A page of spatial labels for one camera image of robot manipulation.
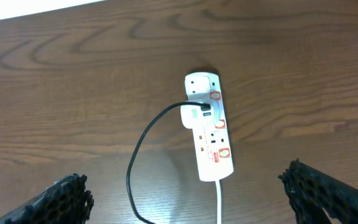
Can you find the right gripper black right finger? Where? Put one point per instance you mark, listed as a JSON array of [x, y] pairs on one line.
[[316, 197]]

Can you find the white USB charger adapter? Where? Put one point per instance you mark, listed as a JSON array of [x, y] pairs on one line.
[[194, 116]]

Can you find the white power strip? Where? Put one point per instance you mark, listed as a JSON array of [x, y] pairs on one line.
[[212, 145]]

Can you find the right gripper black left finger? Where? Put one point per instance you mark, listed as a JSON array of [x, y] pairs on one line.
[[67, 201]]

